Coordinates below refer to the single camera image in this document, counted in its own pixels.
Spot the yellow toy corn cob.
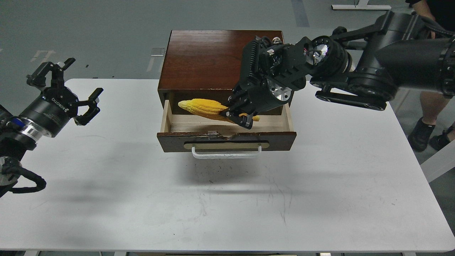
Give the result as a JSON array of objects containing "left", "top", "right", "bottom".
[{"left": 178, "top": 98, "right": 260, "bottom": 124}]

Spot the dark wooden cabinet box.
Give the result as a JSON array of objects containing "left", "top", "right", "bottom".
[{"left": 157, "top": 30, "right": 284, "bottom": 104}]

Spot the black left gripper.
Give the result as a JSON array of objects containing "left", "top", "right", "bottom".
[{"left": 18, "top": 58, "right": 104, "bottom": 138}]

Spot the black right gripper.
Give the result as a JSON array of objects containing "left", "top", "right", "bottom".
[{"left": 219, "top": 36, "right": 307, "bottom": 129}]

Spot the wooden drawer with white handle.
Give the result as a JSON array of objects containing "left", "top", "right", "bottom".
[{"left": 157, "top": 100, "right": 297, "bottom": 153}]

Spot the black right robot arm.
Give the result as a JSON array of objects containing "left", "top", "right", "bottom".
[{"left": 219, "top": 11, "right": 454, "bottom": 129}]

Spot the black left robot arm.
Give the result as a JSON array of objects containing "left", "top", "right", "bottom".
[{"left": 0, "top": 57, "right": 103, "bottom": 196}]

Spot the seated person in black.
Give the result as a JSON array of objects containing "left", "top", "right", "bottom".
[{"left": 406, "top": 0, "right": 455, "bottom": 153}]

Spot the white stand base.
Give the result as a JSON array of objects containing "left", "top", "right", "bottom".
[{"left": 331, "top": 0, "right": 392, "bottom": 10}]

